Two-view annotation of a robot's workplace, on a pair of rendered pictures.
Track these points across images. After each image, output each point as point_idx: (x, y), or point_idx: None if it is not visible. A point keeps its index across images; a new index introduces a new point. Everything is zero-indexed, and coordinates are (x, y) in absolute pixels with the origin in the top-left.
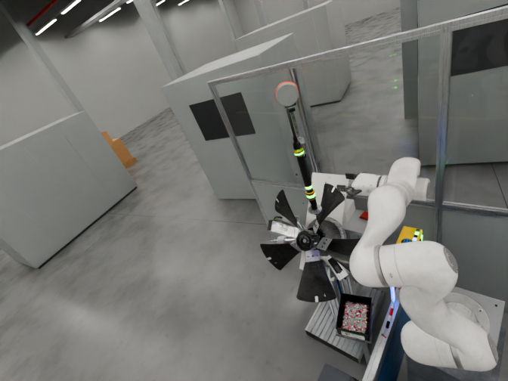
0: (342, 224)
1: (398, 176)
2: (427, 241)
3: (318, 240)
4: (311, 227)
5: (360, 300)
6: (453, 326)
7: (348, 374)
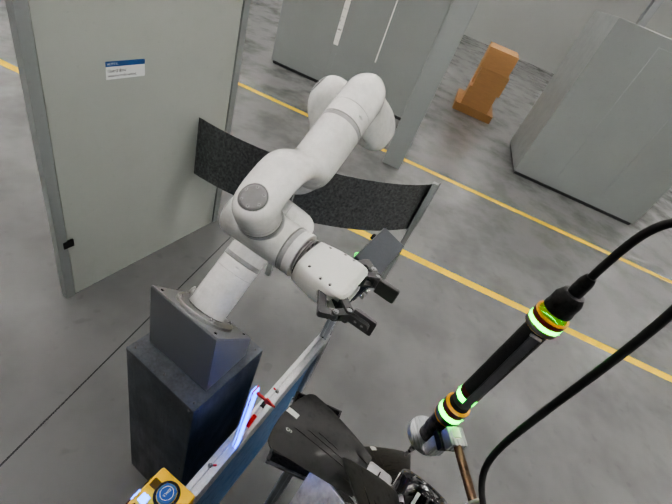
0: None
1: (310, 154)
2: (334, 83)
3: None
4: None
5: (288, 463)
6: None
7: (358, 258)
